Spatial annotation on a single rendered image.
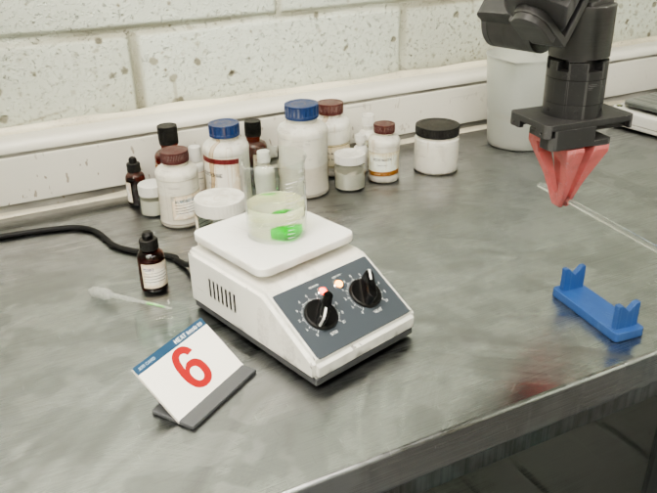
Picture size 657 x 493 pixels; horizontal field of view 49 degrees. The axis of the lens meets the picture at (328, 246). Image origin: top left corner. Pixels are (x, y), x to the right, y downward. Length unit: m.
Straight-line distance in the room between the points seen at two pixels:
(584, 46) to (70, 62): 0.67
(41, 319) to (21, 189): 0.30
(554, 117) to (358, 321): 0.28
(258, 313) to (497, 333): 0.24
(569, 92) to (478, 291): 0.23
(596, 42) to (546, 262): 0.27
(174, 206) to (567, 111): 0.49
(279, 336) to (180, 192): 0.34
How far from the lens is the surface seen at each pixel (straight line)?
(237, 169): 0.99
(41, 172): 1.06
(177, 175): 0.93
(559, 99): 0.74
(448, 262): 0.86
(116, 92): 1.09
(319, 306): 0.65
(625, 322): 0.75
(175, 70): 1.11
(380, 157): 1.06
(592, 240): 0.95
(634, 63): 1.57
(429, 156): 1.10
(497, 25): 0.77
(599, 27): 0.73
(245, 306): 0.68
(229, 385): 0.65
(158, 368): 0.64
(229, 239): 0.71
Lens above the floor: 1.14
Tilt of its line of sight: 26 degrees down
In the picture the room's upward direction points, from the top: 1 degrees counter-clockwise
